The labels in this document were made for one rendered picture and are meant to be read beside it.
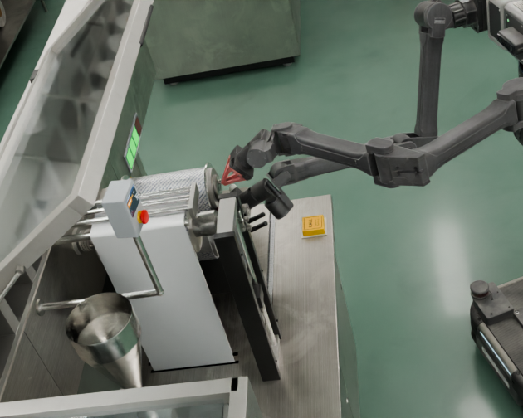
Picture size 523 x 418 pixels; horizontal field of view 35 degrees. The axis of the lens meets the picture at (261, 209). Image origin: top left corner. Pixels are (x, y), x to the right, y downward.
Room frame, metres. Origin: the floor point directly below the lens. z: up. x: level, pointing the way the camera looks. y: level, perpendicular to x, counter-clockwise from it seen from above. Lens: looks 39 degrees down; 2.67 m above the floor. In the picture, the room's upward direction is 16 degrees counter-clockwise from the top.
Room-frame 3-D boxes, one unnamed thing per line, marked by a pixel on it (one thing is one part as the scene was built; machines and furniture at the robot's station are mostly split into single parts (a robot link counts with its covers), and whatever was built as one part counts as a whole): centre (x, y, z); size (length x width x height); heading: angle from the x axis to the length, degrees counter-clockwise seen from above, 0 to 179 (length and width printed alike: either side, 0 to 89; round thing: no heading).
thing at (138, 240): (1.35, 0.27, 1.51); 0.02 x 0.02 x 0.20
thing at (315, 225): (1.98, -0.15, 0.91); 0.07 x 0.07 x 0.02; 78
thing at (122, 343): (1.20, 0.37, 1.50); 0.14 x 0.14 x 0.06
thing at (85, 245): (1.69, 0.45, 1.33); 0.07 x 0.07 x 0.07; 78
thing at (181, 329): (1.58, 0.34, 1.17); 0.34 x 0.05 x 0.54; 78
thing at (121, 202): (1.34, 0.26, 1.66); 0.07 x 0.07 x 0.10; 71
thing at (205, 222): (1.63, 0.15, 1.33); 0.06 x 0.06 x 0.06; 78
